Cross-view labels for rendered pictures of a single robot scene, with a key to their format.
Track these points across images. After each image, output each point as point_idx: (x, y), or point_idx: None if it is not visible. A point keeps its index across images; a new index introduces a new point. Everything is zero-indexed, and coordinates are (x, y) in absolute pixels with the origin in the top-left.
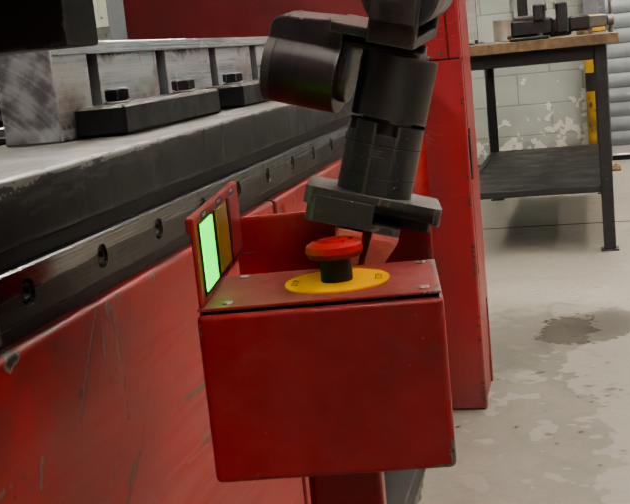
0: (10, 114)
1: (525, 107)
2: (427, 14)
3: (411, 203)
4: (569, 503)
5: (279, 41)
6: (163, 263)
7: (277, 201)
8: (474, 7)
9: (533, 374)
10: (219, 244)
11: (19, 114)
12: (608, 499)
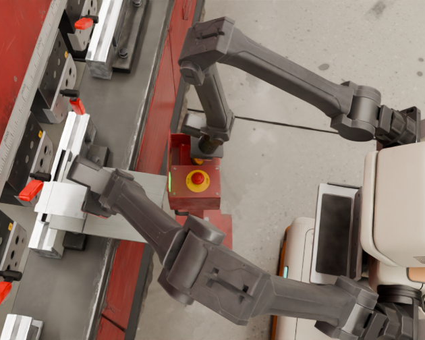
0: (92, 71)
1: None
2: (225, 141)
3: (216, 154)
4: (261, 3)
5: (185, 127)
6: (146, 123)
7: (169, 27)
8: None
9: None
10: (170, 169)
11: (96, 72)
12: (275, 3)
